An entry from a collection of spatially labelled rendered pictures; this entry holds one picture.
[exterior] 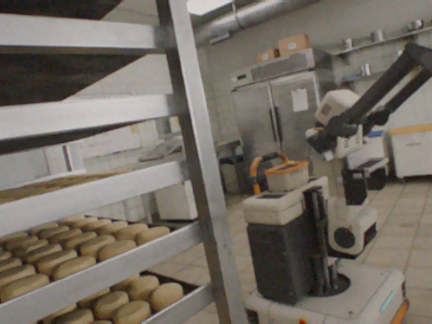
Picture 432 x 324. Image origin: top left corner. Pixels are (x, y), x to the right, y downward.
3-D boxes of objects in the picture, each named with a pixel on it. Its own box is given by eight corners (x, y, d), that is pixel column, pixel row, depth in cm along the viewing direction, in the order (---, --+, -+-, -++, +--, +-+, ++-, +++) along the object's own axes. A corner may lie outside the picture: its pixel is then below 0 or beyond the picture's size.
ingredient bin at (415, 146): (396, 186, 455) (388, 130, 448) (401, 176, 507) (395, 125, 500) (441, 184, 424) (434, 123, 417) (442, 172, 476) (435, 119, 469)
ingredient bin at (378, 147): (348, 189, 492) (340, 136, 485) (357, 178, 545) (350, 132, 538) (388, 186, 463) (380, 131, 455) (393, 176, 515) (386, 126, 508)
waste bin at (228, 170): (258, 185, 655) (252, 152, 648) (243, 192, 612) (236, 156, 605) (235, 187, 686) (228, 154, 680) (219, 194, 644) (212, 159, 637)
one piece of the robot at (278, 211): (257, 317, 181) (229, 164, 173) (308, 273, 220) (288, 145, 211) (313, 333, 157) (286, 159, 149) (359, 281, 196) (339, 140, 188)
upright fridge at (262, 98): (350, 179, 553) (330, 52, 533) (332, 194, 480) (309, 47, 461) (273, 184, 635) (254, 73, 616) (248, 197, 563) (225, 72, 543)
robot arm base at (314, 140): (319, 134, 149) (305, 139, 141) (331, 121, 144) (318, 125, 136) (332, 149, 146) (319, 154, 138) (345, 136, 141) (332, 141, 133)
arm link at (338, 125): (427, 37, 113) (413, 29, 108) (454, 63, 106) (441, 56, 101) (338, 126, 142) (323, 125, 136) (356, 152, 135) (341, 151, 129)
